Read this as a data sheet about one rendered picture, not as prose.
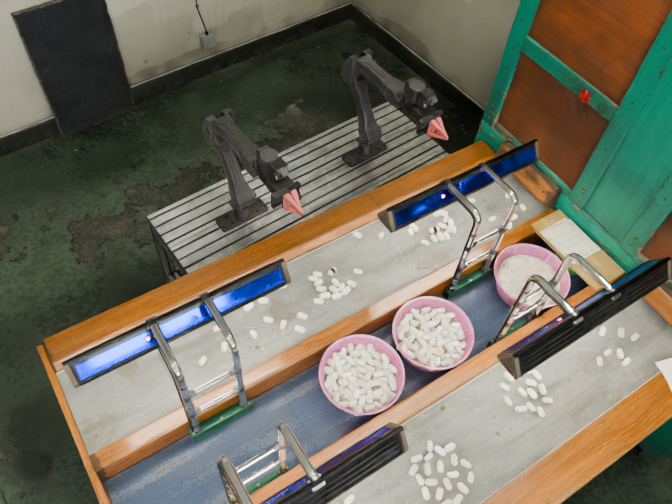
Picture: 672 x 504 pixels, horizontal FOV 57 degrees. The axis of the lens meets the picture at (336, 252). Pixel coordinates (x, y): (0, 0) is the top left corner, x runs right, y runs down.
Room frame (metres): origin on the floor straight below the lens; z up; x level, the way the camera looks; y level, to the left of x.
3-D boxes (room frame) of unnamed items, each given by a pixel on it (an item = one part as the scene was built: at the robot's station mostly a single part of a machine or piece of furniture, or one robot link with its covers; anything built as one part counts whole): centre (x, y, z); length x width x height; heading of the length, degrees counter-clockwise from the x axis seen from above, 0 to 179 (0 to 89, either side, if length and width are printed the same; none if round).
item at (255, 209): (1.48, 0.37, 0.71); 0.20 x 0.07 x 0.08; 132
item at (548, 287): (1.00, -0.67, 0.90); 0.20 x 0.19 x 0.45; 127
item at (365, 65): (1.87, -0.09, 1.05); 0.30 x 0.09 x 0.12; 42
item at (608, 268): (1.40, -0.86, 0.77); 0.33 x 0.15 x 0.01; 37
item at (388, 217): (1.39, -0.38, 1.08); 0.62 x 0.08 x 0.07; 127
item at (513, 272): (1.27, -0.69, 0.71); 0.22 x 0.22 x 0.06
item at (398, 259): (1.17, 0.00, 0.73); 1.81 x 0.30 x 0.02; 127
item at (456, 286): (1.32, -0.43, 0.90); 0.20 x 0.19 x 0.45; 127
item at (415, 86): (1.74, -0.20, 1.11); 0.12 x 0.09 x 0.12; 42
